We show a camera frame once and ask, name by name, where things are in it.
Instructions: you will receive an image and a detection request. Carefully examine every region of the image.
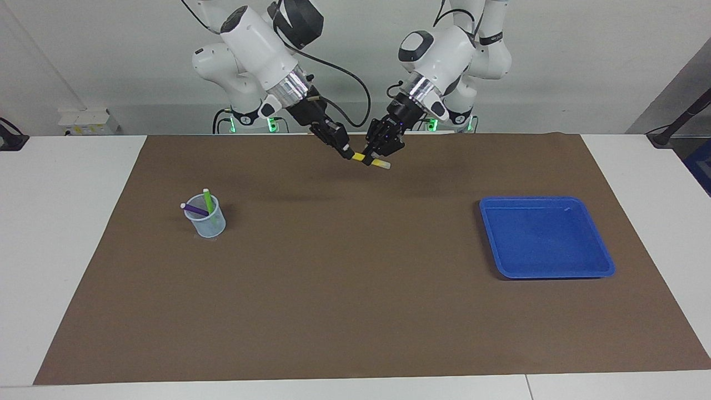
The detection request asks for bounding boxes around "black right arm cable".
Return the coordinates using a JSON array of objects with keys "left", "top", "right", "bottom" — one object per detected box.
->
[{"left": 267, "top": 0, "right": 372, "bottom": 129}]

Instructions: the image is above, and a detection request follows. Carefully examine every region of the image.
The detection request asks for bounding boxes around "blue storage crate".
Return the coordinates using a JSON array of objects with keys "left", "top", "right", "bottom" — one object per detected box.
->
[{"left": 682, "top": 139, "right": 711, "bottom": 198}]

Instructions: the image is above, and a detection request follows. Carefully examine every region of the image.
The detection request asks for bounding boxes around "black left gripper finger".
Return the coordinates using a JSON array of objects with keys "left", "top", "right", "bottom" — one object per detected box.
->
[
  {"left": 379, "top": 132, "right": 405, "bottom": 159},
  {"left": 364, "top": 118, "right": 389, "bottom": 156}
]

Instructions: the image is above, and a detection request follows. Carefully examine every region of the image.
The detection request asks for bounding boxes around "black clamp mount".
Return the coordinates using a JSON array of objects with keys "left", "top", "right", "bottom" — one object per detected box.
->
[{"left": 0, "top": 117, "right": 29, "bottom": 152}]

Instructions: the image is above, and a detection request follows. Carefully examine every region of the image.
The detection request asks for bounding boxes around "brown table mat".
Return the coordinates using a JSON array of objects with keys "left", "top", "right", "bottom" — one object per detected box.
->
[{"left": 33, "top": 132, "right": 711, "bottom": 386}]

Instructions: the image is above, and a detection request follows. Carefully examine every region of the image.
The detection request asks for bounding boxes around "blue plastic tray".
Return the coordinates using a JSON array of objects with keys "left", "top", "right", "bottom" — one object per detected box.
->
[{"left": 479, "top": 196, "right": 616, "bottom": 279}]

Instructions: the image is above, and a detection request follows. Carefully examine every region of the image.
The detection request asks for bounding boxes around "black angled stand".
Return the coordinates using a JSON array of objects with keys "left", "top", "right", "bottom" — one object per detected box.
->
[{"left": 646, "top": 89, "right": 711, "bottom": 148}]

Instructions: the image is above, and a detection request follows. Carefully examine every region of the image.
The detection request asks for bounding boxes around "white power strip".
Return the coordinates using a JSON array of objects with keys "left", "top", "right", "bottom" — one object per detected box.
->
[{"left": 58, "top": 108, "right": 120, "bottom": 137}]

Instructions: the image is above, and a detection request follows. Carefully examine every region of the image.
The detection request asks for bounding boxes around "translucent plastic cup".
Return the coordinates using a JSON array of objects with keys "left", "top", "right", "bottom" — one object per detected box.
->
[{"left": 184, "top": 193, "right": 227, "bottom": 238}]

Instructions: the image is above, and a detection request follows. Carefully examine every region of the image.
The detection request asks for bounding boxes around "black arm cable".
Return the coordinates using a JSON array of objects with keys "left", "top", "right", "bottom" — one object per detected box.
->
[
  {"left": 387, "top": 0, "right": 485, "bottom": 103},
  {"left": 267, "top": 0, "right": 372, "bottom": 129}
]

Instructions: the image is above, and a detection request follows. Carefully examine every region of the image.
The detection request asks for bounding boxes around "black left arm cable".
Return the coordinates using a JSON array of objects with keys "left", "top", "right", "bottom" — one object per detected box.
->
[{"left": 387, "top": 0, "right": 485, "bottom": 103}]

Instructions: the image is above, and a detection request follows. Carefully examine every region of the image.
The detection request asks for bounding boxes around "yellow pen white cap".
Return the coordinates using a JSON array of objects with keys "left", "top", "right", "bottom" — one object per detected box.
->
[{"left": 352, "top": 153, "right": 392, "bottom": 169}]

